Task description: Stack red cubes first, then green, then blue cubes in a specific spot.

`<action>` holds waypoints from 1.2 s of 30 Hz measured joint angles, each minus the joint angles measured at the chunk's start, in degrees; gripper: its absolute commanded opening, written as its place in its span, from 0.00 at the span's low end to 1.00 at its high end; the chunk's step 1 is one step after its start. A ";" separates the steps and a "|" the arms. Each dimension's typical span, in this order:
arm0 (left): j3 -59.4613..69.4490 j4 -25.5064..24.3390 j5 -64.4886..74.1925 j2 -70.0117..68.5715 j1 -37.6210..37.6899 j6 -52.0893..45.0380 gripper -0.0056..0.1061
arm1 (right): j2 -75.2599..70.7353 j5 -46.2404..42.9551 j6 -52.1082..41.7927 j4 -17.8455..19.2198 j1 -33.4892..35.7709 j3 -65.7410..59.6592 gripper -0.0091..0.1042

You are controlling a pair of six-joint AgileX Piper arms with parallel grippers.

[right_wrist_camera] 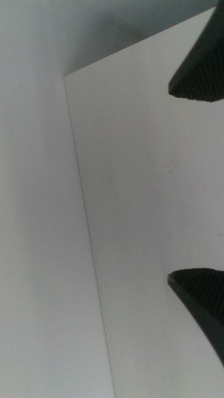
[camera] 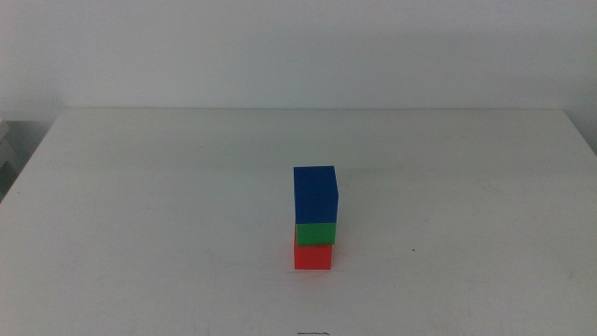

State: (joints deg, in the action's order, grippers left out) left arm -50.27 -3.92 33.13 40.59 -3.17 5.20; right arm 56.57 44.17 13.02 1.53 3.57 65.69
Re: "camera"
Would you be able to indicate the blue cube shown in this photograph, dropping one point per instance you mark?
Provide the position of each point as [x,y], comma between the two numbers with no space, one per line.
[315,195]

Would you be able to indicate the green cube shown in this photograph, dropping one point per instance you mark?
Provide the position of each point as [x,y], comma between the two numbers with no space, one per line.
[315,234]

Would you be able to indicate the red cube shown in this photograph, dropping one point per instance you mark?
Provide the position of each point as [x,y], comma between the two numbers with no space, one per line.
[312,257]

